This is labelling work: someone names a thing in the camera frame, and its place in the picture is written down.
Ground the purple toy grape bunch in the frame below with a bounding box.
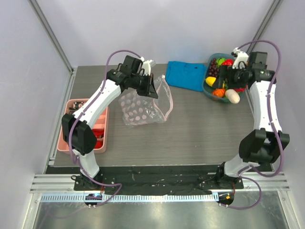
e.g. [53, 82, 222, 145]
[208, 58, 220, 77]

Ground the red toy bell pepper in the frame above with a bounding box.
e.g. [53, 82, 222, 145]
[222, 59, 234, 66]

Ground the rose patterned dark cloth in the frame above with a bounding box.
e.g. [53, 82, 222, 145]
[69, 101, 86, 111]

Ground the aluminium frame rail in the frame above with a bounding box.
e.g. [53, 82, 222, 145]
[30, 172, 290, 193]

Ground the pink plastic divided organizer tray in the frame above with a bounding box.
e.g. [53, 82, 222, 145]
[57, 99, 109, 154]

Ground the pink toy dragon fruit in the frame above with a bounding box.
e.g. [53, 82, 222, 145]
[234, 88, 246, 93]

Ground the beige toy potato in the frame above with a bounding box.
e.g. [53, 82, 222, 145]
[225, 89, 240, 104]

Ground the teal plastic fruit basket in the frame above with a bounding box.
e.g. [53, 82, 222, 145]
[202, 53, 244, 103]

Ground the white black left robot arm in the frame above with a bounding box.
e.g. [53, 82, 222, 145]
[61, 55, 158, 190]

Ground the lower red folded cloth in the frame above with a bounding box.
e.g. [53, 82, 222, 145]
[94, 139, 103, 149]

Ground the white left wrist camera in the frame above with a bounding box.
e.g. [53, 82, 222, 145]
[140, 57, 156, 75]

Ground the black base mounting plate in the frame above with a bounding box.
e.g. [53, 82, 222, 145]
[73, 164, 244, 196]

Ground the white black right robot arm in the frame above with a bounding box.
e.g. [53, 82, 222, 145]
[210, 48, 290, 189]

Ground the green toy vegetable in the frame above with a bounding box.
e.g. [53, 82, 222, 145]
[216, 58, 226, 67]

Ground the clear pink-dotted zip bag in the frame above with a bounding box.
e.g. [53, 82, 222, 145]
[119, 74, 173, 126]

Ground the white slotted cable duct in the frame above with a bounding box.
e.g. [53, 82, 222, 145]
[41, 192, 219, 203]

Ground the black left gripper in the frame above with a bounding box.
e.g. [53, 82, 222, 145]
[131, 73, 158, 99]

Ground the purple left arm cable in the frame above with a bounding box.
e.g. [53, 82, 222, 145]
[68, 49, 144, 187]

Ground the blue folded cloth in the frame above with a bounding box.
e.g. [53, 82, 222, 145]
[165, 61, 207, 92]

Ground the yellow toy mango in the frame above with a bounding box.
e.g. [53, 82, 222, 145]
[205, 76, 217, 87]

